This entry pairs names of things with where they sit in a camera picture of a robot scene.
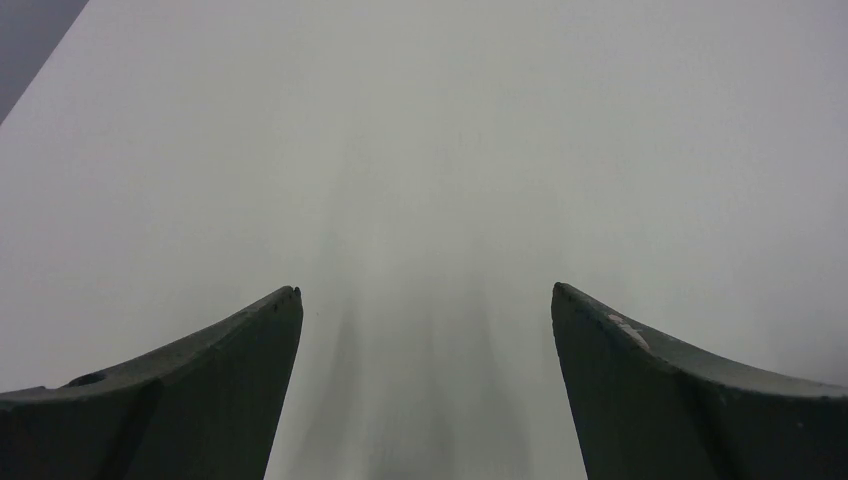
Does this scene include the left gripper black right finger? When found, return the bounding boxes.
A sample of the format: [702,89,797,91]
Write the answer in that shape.
[551,283,847,479]

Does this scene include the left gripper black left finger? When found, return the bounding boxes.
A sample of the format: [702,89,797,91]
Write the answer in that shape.
[1,286,304,479]

